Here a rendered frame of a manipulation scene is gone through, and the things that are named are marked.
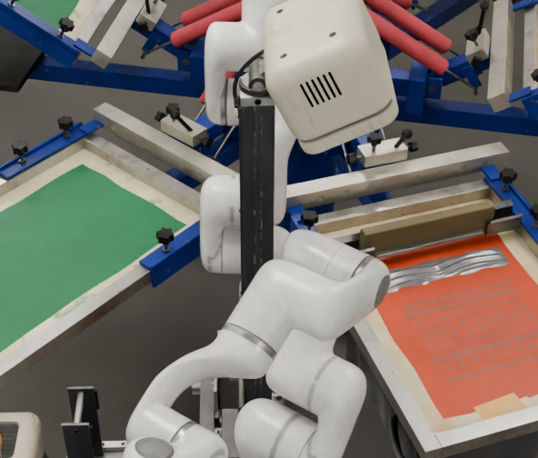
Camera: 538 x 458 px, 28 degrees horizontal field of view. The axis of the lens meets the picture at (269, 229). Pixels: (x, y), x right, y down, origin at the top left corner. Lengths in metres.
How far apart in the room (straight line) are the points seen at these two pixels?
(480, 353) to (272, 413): 0.92
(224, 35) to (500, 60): 1.45
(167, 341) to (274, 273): 2.35
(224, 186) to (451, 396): 0.77
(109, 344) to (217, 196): 1.96
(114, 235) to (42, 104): 2.37
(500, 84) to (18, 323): 1.44
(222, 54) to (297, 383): 0.57
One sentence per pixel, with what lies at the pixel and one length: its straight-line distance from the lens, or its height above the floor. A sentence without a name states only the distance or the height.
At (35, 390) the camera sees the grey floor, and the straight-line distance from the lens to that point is 3.72.
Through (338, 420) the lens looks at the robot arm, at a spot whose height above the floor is 1.49.
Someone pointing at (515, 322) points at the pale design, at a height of 0.96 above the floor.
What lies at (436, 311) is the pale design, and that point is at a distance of 2.57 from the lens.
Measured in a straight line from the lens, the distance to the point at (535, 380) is 2.46.
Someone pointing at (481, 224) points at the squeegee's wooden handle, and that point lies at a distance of 2.75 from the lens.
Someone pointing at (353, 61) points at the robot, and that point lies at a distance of 1.40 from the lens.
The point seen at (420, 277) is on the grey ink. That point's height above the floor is 0.96.
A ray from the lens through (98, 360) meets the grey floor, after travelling 3.77.
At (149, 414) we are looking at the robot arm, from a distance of 1.46.
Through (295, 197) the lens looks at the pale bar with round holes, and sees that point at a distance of 2.73.
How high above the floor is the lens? 2.72
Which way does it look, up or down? 40 degrees down
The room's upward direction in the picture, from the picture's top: straight up
